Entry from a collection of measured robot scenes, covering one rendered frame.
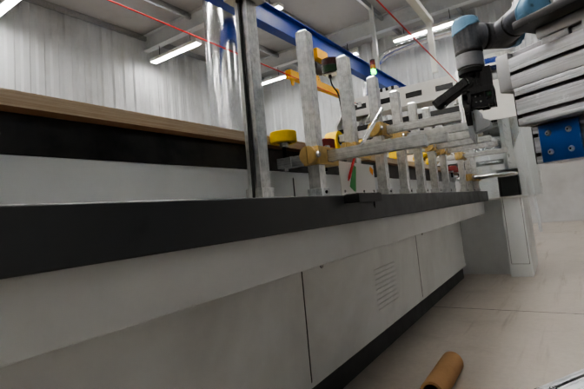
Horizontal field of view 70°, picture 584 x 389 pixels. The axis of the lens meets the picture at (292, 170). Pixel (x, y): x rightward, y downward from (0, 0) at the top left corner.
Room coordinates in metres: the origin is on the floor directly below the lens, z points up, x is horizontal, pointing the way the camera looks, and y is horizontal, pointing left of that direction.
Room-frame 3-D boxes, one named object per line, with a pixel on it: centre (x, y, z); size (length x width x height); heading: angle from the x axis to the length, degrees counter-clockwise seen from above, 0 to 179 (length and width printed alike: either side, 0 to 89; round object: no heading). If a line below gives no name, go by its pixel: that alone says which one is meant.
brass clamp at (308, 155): (1.14, -0.08, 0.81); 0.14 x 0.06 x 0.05; 147
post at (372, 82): (1.54, -0.34, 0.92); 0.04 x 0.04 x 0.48; 57
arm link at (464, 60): (1.16, -0.54, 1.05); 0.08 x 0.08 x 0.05
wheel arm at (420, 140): (1.12, -0.15, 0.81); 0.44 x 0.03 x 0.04; 57
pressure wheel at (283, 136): (1.22, 0.02, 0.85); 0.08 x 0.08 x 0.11
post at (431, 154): (2.17, -0.74, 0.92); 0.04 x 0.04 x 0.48; 57
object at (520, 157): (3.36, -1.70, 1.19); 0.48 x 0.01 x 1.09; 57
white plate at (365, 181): (1.29, -0.21, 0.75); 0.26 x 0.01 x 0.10; 147
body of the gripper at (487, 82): (1.16, -0.55, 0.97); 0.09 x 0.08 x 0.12; 57
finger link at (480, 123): (1.15, -0.54, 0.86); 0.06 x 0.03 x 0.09; 57
